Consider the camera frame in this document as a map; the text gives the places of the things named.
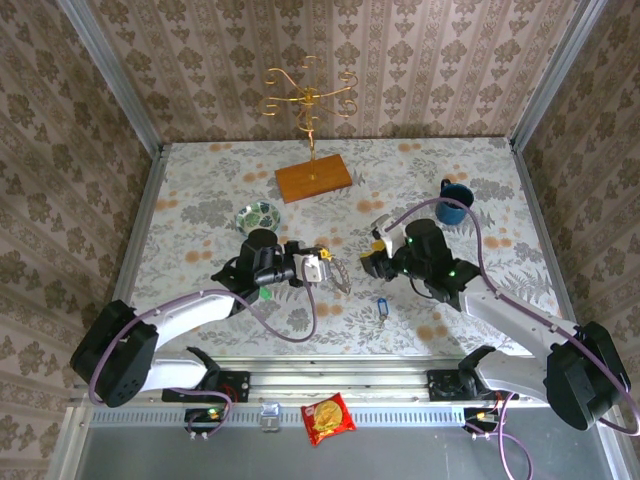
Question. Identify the key with green tag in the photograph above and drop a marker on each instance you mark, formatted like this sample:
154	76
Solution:
265	295

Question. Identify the key with blue tag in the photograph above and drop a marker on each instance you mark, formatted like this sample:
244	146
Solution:
382	306

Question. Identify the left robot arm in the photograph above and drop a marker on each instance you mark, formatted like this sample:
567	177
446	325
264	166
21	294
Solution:
195	320

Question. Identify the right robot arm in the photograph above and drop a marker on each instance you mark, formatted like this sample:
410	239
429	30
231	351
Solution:
505	315

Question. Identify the blue enamel mug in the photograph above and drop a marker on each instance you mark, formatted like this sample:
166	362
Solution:
452	215

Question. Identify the leaf pattern bowl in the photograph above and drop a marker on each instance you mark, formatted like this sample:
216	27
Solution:
260	215

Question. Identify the gold hook stand wooden base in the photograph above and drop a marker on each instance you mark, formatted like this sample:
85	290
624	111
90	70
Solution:
312	180

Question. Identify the slotted metal strip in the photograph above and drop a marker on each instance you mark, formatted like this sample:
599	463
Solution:
390	416

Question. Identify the silver metal clip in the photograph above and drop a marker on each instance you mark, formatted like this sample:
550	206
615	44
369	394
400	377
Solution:
270	417

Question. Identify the red snack packet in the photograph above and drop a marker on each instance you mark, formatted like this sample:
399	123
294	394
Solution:
327	417

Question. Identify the grey metal plate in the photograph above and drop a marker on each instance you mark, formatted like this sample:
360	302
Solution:
400	455

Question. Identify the aluminium front rail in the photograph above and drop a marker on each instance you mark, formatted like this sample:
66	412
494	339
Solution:
340	380

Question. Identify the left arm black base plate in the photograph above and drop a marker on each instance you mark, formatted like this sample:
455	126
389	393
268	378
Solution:
240	385

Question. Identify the aluminium table side rail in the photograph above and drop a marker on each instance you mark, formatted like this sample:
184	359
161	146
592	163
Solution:
550	250
134	250

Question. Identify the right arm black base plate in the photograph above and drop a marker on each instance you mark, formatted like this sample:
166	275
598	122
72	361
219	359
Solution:
436	385

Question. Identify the aluminium frame post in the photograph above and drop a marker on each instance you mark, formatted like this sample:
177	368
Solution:
112	67
562	65

